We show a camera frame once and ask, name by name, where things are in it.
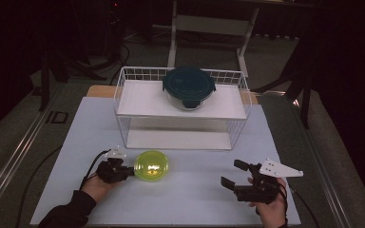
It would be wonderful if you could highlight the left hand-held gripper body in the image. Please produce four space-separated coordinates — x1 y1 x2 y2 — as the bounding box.
95 145 128 184

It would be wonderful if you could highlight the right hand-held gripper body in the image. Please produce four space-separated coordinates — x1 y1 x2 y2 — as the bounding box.
234 159 304 205

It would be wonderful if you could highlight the yellow-green bowl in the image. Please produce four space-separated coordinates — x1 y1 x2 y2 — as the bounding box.
133 149 170 182

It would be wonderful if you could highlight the white wire shelf rack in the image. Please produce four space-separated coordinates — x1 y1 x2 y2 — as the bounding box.
113 66 253 151

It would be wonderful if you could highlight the glass container with blue lid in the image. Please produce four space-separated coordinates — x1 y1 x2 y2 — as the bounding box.
162 66 217 112

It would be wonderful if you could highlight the person's left hand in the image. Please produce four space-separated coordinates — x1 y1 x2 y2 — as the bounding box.
81 173 122 203

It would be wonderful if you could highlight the person's right hand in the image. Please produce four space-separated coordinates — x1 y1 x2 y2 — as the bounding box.
247 177 289 228

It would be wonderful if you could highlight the black stand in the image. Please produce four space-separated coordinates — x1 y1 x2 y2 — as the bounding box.
253 31 317 129
37 47 72 112

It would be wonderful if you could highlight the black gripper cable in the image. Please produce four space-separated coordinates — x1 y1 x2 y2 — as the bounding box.
279 179 321 228
79 148 112 191

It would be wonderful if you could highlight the aluminium floor rail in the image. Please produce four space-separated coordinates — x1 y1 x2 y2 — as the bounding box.
293 98 353 228
0 84 65 219

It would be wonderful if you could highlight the black floor cable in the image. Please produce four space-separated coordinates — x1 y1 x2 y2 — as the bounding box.
13 143 65 228

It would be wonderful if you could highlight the white desk frame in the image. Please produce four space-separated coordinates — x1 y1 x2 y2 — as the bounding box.
166 0 260 79

